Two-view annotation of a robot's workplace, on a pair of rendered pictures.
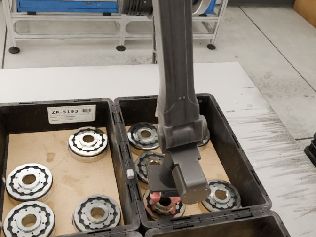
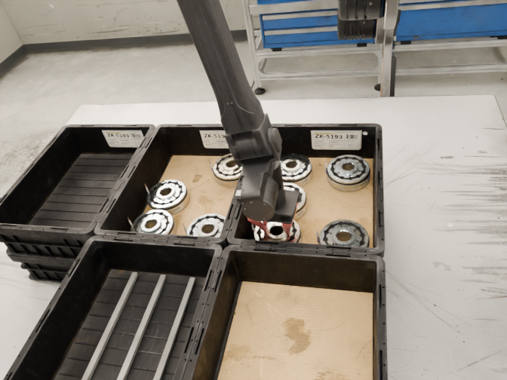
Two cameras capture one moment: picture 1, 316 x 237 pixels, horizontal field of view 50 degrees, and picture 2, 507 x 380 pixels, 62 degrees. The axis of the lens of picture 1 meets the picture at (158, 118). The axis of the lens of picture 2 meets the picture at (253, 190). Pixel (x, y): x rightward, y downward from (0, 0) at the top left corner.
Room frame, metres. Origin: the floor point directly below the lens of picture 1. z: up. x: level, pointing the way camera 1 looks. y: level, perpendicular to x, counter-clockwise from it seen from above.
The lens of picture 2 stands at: (-0.02, -0.42, 1.56)
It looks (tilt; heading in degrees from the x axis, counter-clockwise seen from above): 43 degrees down; 41
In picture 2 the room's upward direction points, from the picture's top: 12 degrees counter-clockwise
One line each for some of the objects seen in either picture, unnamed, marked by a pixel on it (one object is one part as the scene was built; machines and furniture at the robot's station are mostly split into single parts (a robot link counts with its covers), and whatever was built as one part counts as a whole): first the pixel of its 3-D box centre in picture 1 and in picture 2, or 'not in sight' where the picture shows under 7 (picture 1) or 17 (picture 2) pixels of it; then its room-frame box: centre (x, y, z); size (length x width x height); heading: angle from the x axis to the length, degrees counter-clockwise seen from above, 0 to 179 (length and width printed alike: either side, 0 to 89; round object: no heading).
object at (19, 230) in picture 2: not in sight; (77, 173); (0.36, 0.48, 0.92); 0.40 x 0.30 x 0.02; 22
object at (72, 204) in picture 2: not in sight; (85, 188); (0.36, 0.48, 0.87); 0.40 x 0.30 x 0.11; 22
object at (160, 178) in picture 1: (173, 171); (270, 194); (0.45, -0.05, 0.98); 0.10 x 0.07 x 0.07; 106
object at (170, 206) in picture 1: (164, 201); (276, 231); (0.45, -0.05, 0.86); 0.05 x 0.05 x 0.01
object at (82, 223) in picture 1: (97, 214); (208, 230); (0.39, 0.09, 0.86); 0.10 x 0.10 x 0.01
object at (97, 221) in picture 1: (97, 213); (207, 228); (0.39, 0.09, 0.86); 0.05 x 0.05 x 0.01
